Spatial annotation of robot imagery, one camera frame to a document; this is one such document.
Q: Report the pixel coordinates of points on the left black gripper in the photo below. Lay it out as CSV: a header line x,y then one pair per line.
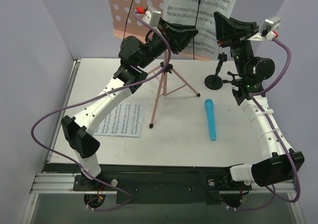
x,y
166,36

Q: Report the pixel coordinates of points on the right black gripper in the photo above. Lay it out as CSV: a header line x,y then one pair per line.
x,y
237,37

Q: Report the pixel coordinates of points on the sheet music page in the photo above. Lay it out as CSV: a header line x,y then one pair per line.
x,y
199,13
125,120

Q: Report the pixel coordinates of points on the black microphone stand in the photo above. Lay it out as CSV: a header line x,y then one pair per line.
x,y
214,82

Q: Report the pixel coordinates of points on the pink perforated music stand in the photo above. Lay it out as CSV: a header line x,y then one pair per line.
x,y
139,18

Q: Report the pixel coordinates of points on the blue toy microphone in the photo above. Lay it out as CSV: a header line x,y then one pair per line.
x,y
209,107

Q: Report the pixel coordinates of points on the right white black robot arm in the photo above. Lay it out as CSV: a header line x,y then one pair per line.
x,y
281,162

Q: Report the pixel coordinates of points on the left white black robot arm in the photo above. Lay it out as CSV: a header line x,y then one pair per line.
x,y
79,129

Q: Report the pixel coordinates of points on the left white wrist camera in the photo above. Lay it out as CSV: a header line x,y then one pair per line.
x,y
151,15

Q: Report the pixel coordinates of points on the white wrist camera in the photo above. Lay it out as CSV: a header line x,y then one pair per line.
x,y
269,28
151,15

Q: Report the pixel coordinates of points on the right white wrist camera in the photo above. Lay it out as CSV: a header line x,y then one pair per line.
x,y
269,28

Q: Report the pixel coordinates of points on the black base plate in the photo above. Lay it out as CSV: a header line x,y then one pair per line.
x,y
164,185

